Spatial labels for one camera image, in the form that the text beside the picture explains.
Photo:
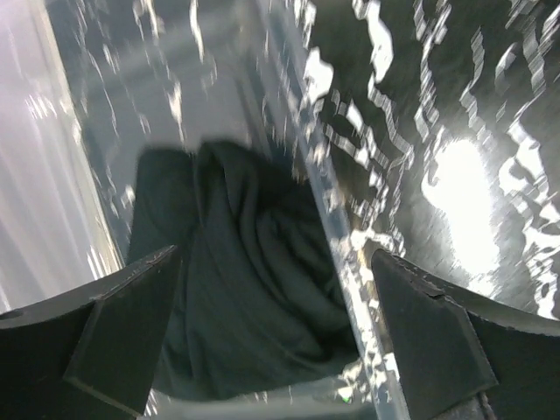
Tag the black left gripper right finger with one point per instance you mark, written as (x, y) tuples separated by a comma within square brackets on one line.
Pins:
[(464, 356)]

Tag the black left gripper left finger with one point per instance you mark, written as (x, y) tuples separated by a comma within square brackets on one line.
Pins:
[(90, 352)]

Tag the clear plastic bin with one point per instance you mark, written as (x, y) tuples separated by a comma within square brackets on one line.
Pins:
[(137, 73)]

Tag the black marble pattern mat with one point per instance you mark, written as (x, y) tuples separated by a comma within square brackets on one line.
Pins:
[(442, 123)]

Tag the black t shirt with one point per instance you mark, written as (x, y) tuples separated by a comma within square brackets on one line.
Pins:
[(259, 304)]

